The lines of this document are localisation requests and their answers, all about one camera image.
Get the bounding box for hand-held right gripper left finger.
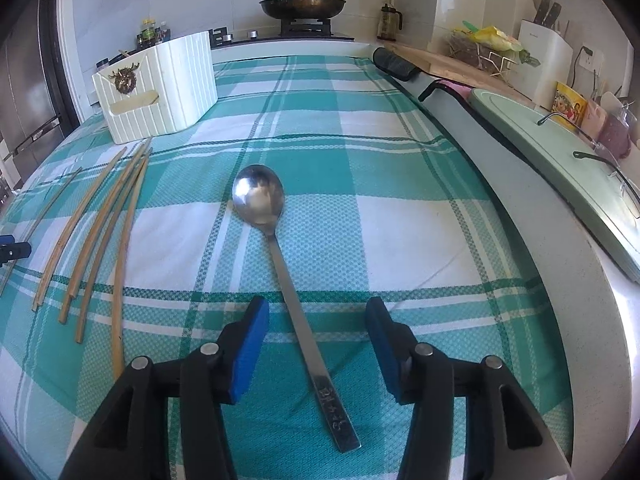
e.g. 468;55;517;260
57;296;271;480

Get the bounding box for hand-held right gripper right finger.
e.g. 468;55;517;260
364;297;576;480

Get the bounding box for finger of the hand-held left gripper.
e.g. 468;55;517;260
0;235;32;263

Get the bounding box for bamboo chopstick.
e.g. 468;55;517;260
31;147;128;312
59;143;147;324
75;149;152;345
113;158;151;380
0;167;83;296

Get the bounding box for long steel spoon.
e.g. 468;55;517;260
231;164;362;453

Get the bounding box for white ribbed utensil box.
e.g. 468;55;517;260
91;31;218;145

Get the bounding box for teal checked cloth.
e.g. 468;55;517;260
0;55;573;480

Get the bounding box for stainless steel refrigerator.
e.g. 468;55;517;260
0;0;81;186

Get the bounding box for black-framed eyeglasses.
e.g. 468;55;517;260
536;111;640;218

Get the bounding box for wooden cutting board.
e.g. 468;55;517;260
395;42;531;103

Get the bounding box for yellow printed packet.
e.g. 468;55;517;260
552;81;588;126

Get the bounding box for pink packet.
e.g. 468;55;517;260
582;100;608;137

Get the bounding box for black glass cooktop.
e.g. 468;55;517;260
210;27;356;45

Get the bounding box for brown oil jug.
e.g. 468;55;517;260
376;4;403;42

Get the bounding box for gas burner grate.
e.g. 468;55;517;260
280;17;332;37

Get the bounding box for white knife block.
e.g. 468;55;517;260
517;20;573;106

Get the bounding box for yellow snack bag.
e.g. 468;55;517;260
472;26;521;54

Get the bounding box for dark frying pan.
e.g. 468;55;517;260
259;0;347;20

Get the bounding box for wire rack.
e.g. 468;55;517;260
447;30;517;79

